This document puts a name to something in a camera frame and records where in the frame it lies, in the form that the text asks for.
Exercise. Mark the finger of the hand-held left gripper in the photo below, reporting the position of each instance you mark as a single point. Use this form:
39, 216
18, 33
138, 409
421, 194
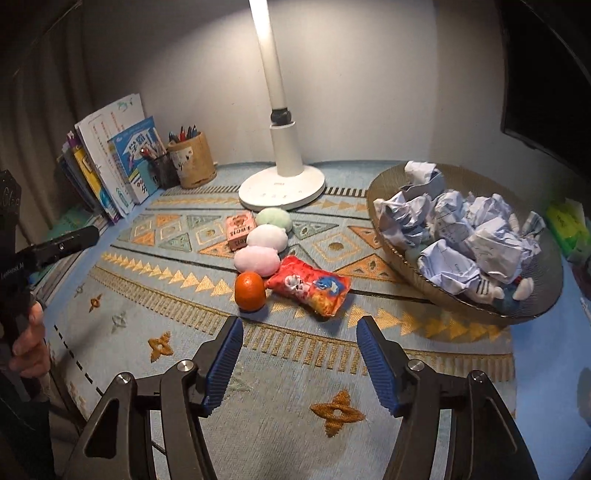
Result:
60, 244

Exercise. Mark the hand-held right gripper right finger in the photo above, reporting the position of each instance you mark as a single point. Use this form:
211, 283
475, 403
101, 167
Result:
376, 364

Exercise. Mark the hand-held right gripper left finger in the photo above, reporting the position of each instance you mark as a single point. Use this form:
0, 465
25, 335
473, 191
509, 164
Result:
224, 364

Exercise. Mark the orange tangerine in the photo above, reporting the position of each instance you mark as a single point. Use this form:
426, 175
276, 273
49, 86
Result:
249, 290

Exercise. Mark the red snack packet toy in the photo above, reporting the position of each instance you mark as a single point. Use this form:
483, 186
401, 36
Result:
304, 286

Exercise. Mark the pastel three-ball plush toy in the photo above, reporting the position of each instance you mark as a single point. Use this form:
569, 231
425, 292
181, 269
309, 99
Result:
265, 237

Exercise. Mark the pink small box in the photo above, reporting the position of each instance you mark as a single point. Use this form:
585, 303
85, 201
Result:
240, 230

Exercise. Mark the pile of papers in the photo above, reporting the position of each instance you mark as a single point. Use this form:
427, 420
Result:
461, 217

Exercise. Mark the brown ribbed bowl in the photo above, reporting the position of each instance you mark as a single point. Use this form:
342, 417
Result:
392, 182

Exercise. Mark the person's left forearm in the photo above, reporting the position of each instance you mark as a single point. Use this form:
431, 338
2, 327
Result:
23, 438

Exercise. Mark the person's left hand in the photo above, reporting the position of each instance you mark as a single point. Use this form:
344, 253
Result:
32, 355

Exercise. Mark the teal flat book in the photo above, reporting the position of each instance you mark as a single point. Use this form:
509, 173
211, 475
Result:
74, 221

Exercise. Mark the patterned blue woven mat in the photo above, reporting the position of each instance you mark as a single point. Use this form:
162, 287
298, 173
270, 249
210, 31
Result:
277, 369

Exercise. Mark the yellow and blue book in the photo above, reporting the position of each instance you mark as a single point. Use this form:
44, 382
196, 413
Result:
90, 175

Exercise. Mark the blue cover workbook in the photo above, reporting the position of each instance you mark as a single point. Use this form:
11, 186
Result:
131, 152

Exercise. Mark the dark mesh pen holder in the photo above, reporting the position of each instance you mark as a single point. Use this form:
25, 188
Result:
164, 173

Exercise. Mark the row of books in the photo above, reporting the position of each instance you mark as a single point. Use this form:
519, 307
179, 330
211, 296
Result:
106, 124

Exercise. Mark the grey curtain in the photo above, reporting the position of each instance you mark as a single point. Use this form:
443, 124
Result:
41, 115

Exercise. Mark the bunch of coloured pens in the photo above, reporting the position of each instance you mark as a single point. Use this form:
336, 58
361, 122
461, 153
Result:
182, 134
152, 150

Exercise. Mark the small white plush doll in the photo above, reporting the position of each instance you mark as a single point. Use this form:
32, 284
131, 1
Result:
508, 302

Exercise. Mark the beige pen holder cup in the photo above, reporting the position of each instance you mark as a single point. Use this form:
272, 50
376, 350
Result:
194, 161

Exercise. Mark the white desk lamp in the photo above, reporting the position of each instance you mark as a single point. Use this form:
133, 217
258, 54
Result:
281, 189

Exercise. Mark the green tissue packet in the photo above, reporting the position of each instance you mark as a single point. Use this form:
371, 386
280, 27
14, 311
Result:
565, 221

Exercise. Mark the dark monitor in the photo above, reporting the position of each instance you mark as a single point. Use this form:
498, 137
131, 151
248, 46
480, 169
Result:
545, 69

